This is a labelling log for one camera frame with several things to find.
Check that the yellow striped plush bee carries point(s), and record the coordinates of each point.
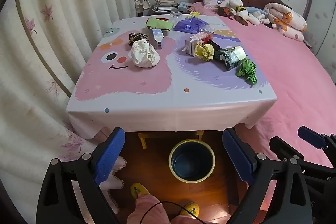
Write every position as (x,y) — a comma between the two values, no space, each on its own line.
(241,9)

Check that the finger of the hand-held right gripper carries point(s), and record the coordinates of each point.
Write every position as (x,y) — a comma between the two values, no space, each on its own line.
(281,146)
(312,137)

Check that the dark green carton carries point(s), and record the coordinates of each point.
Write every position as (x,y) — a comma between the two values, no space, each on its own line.
(231,57)

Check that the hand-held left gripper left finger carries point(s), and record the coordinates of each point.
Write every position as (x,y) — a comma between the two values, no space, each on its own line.
(110,155)

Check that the stack of books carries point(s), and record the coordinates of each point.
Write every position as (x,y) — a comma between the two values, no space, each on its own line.
(164,5)

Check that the person's leg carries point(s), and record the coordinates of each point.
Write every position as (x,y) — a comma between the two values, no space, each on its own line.
(149,211)
(186,220)

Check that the white patterned door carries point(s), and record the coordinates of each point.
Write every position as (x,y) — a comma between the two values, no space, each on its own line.
(323,8)

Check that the person's right leg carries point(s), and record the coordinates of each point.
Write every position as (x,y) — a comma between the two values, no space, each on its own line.
(186,220)

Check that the light blue tissue box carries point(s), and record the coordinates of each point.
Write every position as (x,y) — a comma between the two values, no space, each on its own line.
(183,6)

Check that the brown plush toy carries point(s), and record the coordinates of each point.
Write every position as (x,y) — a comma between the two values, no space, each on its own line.
(225,11)

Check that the pink milk carton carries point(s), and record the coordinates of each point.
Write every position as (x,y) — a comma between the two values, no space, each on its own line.
(198,40)

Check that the table with cartoon tablecloth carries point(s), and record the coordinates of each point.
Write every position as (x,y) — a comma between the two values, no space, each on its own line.
(157,98)

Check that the purple plastic bag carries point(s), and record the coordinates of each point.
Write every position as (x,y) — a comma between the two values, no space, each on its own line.
(190,25)

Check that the rolled printed blanket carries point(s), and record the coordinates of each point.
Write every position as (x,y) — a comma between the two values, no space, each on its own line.
(286,19)

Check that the white crumpled paper ball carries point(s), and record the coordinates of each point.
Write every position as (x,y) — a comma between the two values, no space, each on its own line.
(144,54)

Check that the black wrapper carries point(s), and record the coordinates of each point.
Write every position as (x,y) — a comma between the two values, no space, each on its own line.
(215,45)

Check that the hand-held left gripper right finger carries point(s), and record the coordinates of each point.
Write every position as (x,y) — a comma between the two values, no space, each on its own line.
(237,155)

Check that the cream leaf-print curtain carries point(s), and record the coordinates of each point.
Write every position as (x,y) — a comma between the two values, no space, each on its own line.
(52,56)

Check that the red paper piece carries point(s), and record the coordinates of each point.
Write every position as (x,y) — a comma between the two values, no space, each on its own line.
(162,19)

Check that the white and blue plush toy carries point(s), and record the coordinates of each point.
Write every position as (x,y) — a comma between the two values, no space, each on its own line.
(257,15)

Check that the purple and white carton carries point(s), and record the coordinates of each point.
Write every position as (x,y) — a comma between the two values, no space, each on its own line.
(158,37)

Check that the blue trash bin yellow rim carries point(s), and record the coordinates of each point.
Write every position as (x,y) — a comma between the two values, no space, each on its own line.
(191,163)

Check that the green crumpled paper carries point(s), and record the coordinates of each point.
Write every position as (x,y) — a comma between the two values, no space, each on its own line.
(246,70)

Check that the dark wooden nightstand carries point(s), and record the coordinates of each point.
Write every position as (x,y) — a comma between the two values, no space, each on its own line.
(151,14)

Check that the dark crumpled wrapper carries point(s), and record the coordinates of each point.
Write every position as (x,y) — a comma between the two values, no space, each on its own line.
(137,37)

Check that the wooden table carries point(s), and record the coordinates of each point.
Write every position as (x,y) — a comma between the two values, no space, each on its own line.
(145,138)

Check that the bed with pink sheet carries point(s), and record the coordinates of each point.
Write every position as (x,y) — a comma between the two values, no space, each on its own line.
(288,87)

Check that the yellow snack packet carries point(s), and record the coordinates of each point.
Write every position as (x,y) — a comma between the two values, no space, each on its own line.
(193,14)

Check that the person's left leg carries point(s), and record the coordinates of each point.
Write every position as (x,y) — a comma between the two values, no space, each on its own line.
(149,211)

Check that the light green packet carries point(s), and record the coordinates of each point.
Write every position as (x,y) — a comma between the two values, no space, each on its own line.
(157,24)

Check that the clear plastic bottle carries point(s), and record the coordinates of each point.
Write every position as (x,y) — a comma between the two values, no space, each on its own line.
(176,15)

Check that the yellow slipper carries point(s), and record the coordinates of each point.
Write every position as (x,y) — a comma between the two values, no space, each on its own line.
(191,209)
(139,190)

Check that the yellow crumpled paper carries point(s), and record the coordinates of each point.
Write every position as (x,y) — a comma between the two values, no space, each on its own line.
(204,52)

